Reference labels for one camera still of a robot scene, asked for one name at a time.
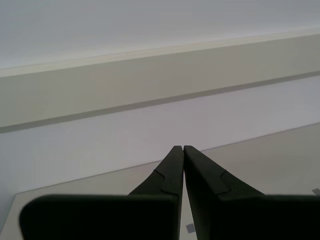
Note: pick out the grey tape square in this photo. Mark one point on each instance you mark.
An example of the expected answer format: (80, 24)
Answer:
(190, 228)
(317, 192)

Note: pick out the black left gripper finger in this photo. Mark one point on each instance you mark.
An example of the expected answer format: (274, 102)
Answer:
(100, 217)
(250, 217)

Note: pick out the beige wall trim band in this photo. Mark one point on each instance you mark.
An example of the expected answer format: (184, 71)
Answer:
(150, 82)

